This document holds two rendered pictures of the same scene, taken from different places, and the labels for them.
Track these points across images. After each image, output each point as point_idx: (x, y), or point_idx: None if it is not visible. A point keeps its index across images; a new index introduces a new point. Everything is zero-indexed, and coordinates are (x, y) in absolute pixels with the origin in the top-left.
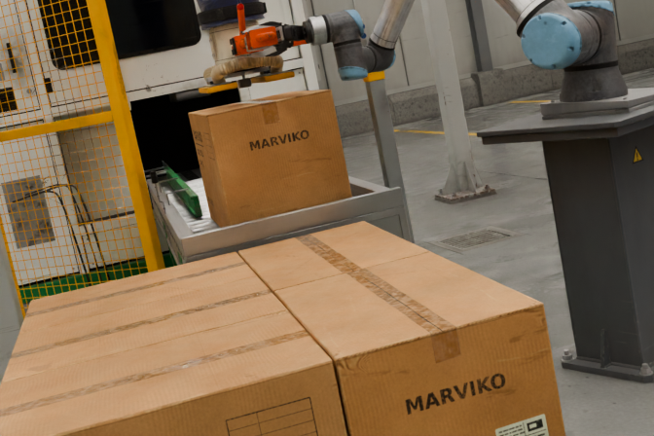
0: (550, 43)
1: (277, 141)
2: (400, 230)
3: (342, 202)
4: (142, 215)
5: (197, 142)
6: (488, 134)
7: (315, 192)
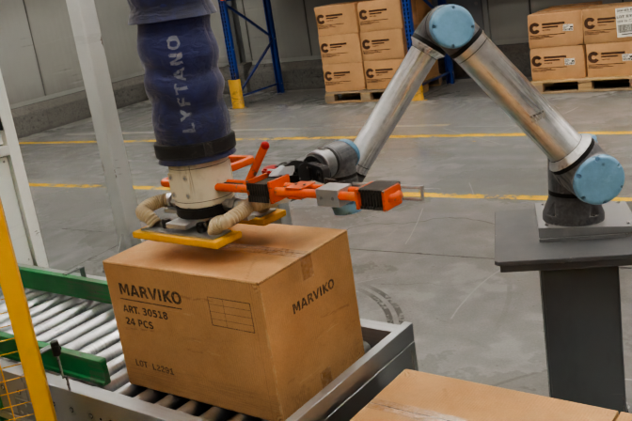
0: (605, 182)
1: (312, 297)
2: (412, 366)
3: (378, 352)
4: (44, 400)
5: (134, 299)
6: (513, 264)
7: (339, 344)
